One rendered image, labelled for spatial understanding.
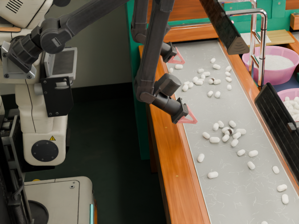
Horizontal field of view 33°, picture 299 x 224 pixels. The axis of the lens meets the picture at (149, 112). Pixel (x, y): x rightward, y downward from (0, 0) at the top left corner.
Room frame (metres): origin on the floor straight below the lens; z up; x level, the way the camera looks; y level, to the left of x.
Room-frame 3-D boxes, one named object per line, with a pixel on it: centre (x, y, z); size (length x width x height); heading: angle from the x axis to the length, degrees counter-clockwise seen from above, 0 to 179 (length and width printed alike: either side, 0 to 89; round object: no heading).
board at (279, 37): (2.39, -0.58, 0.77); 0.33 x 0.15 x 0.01; 93
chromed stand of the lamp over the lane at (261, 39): (1.99, -0.40, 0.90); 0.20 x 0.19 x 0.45; 3
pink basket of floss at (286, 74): (2.18, -0.59, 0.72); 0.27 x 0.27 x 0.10
